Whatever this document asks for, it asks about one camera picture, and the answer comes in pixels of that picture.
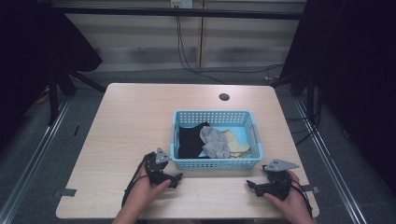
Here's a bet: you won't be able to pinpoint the right hand-held gripper black cable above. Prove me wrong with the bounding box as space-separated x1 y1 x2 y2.
290 178 314 218

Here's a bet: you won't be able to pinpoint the black cloth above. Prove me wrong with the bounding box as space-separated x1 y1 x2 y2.
177 121 211 160

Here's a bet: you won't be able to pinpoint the person's right hand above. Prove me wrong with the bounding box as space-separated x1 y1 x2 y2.
262 169 312 224

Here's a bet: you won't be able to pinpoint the dark curtain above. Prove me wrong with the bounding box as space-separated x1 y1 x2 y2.
279 0 396 197
0 0 104 150

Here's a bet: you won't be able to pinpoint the hand-held gripper black cable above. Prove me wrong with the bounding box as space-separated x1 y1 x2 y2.
290 178 314 218
120 154 151 208

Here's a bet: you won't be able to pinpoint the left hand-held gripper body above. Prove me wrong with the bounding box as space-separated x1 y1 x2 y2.
144 147 177 189

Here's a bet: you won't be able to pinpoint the light blue plastic basket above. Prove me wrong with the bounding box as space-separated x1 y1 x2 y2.
169 109 265 171

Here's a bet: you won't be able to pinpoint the white wall power outlet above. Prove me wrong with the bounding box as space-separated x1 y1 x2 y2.
170 0 194 9

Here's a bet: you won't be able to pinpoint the black floor cables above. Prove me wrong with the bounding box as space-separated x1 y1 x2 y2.
285 92 325 147

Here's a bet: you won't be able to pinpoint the pale yellow cloth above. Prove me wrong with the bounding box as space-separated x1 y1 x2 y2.
221 128 251 159

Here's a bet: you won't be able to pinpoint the black horizontal bar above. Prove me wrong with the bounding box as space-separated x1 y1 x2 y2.
50 6 307 21

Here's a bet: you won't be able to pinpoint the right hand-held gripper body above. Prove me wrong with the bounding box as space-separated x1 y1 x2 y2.
257 158 301 202

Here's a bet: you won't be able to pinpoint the black hanging wall cables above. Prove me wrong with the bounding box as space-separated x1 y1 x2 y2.
175 6 285 86

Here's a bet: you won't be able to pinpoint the person's left hand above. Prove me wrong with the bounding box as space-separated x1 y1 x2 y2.
124 167 173 217

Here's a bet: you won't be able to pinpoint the grey tape strip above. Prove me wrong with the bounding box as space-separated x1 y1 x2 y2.
301 185 320 195
51 188 78 199

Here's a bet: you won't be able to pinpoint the grey cloth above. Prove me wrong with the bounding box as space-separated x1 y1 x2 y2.
199 125 232 160

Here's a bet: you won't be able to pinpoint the metal floor rail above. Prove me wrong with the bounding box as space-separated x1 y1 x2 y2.
0 98 72 224
293 97 370 224

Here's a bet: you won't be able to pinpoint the black stand legs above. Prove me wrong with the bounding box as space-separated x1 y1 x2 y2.
268 66 318 124
46 66 107 127

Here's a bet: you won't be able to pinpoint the left hand-held gripper black cable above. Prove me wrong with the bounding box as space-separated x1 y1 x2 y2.
120 154 151 208

